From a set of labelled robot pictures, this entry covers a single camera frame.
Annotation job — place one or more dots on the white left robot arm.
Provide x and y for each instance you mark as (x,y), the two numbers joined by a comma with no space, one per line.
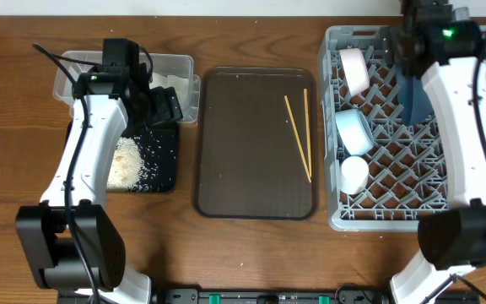
(69,240)

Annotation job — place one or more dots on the wooden chopstick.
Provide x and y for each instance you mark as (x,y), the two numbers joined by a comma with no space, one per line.
(307,128)
(297,138)

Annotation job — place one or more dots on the white paper napkin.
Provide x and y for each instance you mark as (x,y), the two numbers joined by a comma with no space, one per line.
(180,85)

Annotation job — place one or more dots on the dark blue plate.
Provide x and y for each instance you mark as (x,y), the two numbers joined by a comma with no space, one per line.
(412,97)

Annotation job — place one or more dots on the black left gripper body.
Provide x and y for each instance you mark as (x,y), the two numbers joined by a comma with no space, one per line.
(165,109)

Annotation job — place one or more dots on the grey dishwasher rack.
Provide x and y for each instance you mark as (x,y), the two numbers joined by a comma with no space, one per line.
(408,176)

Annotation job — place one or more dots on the clear plastic bin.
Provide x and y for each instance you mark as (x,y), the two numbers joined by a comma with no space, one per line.
(164,64)

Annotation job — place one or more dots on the black tray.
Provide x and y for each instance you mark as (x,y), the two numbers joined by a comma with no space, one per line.
(95,172)

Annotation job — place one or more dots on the pile of rice scraps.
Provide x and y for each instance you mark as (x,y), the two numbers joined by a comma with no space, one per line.
(135,167)

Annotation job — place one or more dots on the beige bowl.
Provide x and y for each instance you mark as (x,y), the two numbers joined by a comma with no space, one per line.
(355,70)

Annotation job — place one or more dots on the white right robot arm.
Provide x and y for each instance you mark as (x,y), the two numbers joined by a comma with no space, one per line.
(448,56)

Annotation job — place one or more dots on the brown serving tray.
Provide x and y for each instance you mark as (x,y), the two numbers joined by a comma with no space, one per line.
(248,162)

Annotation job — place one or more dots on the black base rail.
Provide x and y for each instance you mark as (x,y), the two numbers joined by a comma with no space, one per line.
(344,296)

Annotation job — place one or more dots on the white green cup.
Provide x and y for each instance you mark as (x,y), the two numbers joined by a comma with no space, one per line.
(354,172)

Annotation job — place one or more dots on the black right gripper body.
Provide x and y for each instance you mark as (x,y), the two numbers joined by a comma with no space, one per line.
(397,42)

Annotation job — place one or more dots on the light blue bowl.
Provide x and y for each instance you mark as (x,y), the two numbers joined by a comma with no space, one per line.
(354,131)

